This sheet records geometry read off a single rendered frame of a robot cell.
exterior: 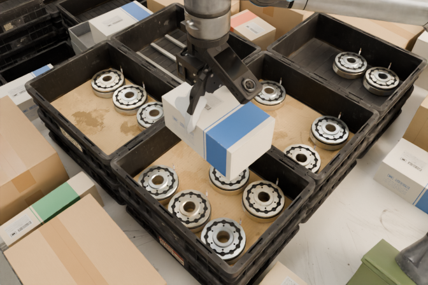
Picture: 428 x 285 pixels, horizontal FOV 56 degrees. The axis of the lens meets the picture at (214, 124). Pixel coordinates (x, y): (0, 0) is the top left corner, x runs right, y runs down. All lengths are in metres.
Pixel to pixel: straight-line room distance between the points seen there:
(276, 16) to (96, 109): 0.75
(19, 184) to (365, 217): 0.93
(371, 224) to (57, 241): 0.81
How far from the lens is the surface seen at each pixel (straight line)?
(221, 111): 0.78
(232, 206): 1.01
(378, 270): 0.89
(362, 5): 0.76
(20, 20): 2.35
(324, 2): 0.75
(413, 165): 1.25
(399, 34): 1.58
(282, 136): 1.15
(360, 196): 1.25
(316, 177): 0.96
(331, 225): 1.17
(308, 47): 1.47
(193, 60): 0.72
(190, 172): 1.06
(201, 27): 0.64
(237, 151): 0.73
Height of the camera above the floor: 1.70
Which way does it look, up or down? 49 degrees down
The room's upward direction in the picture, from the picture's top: straight up
